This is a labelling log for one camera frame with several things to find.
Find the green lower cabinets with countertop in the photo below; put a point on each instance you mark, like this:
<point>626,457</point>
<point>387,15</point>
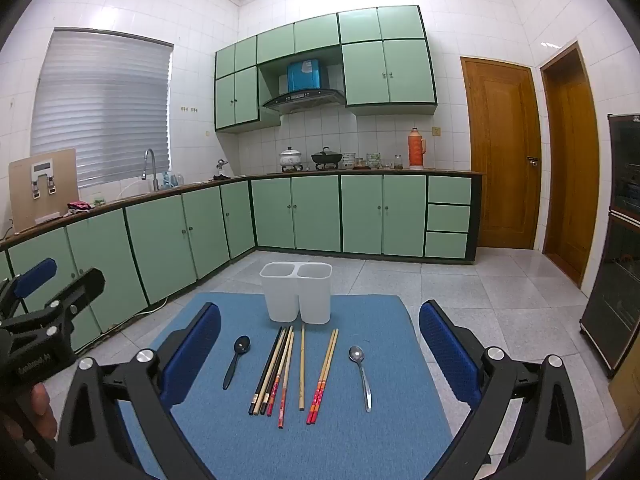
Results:
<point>310,215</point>

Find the black glass-front cabinet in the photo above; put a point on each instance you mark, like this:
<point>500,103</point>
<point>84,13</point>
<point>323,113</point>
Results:
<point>615,270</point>

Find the wooden chopstick long red pattern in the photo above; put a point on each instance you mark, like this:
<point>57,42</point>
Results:
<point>283,410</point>

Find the metal kitchen faucet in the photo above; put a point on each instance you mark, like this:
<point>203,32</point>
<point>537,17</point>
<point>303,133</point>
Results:
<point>151,160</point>

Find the black plastic spoon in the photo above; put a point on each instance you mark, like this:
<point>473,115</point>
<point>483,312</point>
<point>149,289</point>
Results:
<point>242,344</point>

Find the red cloth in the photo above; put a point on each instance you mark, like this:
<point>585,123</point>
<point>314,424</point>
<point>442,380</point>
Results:
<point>79,206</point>

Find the bottles beside sink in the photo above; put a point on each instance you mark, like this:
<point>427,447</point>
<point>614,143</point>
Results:
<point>172,180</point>

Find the green upper kitchen cabinets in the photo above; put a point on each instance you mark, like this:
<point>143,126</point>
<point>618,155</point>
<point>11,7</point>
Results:
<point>390,70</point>

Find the wooden door in recess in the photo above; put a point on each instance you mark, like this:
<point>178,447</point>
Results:
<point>570,175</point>

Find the blue mat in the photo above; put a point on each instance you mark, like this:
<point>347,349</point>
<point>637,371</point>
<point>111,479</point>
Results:
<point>240,440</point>

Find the silver kettle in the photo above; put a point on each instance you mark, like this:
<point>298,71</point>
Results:
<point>222,169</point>

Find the orange thermos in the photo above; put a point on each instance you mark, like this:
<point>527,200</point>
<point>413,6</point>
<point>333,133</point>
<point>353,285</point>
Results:
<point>416,150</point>

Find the white two-compartment utensil holder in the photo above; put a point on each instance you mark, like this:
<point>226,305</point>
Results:
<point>287,295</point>

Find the white window blind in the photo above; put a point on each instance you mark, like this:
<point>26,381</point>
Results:
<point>100,110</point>

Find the wooden board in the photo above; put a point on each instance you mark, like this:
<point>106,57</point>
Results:
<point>30,200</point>

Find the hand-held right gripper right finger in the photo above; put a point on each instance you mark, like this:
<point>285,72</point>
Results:
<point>445,355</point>

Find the metal spoon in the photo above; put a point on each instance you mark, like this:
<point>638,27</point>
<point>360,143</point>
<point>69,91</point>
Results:
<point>356,354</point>

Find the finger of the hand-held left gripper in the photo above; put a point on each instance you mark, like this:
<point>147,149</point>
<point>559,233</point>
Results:
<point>35,276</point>
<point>75,292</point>

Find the person's left hand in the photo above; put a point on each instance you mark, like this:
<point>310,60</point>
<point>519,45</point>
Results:
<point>44,410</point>

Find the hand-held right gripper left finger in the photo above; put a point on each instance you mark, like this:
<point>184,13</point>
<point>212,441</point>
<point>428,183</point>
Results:
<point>192,355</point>

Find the light wooden chopstick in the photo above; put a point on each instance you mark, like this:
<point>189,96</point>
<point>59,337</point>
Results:
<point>270,371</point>

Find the wooden chopstick red patterned end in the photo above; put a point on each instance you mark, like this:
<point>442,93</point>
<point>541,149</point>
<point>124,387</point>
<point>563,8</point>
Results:
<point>320,380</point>
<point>325,377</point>

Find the cardboard box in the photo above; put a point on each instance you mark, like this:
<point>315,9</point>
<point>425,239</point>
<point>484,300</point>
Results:
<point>627,395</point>

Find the white cooking pot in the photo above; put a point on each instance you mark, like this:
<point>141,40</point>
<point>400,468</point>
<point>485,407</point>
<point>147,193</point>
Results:
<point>290,157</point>

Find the wooden chopstick red tip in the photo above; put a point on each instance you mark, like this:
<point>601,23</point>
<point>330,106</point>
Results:
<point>273,400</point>

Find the patterned ceramic jar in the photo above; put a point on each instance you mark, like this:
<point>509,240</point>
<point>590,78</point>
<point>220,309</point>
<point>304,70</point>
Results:
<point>373,160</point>

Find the black chopstick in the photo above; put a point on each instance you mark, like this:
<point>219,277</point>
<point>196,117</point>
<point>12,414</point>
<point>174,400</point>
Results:
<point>266,367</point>
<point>276,367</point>

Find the black wok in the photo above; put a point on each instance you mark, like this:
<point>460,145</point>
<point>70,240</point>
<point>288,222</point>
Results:
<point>327,157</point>

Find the black range hood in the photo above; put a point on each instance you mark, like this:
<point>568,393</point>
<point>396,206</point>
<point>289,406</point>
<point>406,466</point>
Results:
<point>300,100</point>

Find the plain wooden chopstick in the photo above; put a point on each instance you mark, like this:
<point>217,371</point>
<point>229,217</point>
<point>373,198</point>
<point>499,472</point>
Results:
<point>302,370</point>

